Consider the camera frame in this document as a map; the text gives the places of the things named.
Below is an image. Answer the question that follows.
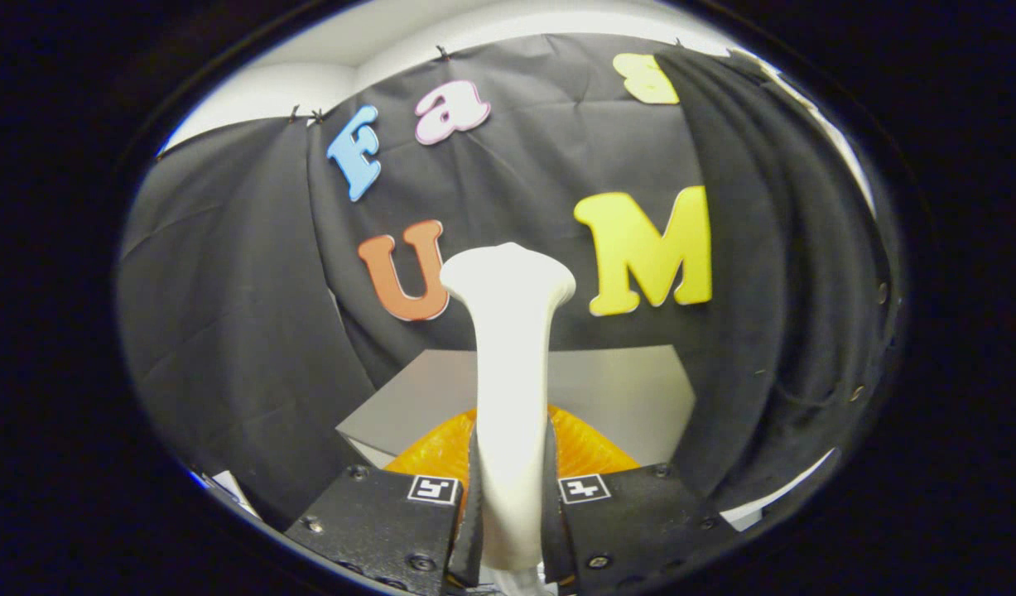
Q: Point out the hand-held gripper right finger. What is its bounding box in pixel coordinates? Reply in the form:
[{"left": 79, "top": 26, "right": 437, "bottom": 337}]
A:
[{"left": 542, "top": 404, "right": 740, "bottom": 596}]

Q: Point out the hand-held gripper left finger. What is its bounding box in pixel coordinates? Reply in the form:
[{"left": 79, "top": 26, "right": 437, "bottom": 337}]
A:
[{"left": 284, "top": 406, "right": 485, "bottom": 596}]

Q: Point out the white garment steamer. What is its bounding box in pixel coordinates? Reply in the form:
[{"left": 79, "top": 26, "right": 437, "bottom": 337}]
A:
[{"left": 439, "top": 242, "right": 577, "bottom": 596}]

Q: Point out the black blazer jacket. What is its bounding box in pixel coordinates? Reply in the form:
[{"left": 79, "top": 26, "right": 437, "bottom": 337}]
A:
[{"left": 655, "top": 48, "right": 906, "bottom": 518}]

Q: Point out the white cabinet grey top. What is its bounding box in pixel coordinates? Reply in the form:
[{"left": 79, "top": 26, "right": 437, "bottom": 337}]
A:
[{"left": 335, "top": 345, "right": 696, "bottom": 471}]

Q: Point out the black backdrop cloth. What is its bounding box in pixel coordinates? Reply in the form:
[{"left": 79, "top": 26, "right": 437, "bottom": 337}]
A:
[{"left": 117, "top": 33, "right": 881, "bottom": 531}]

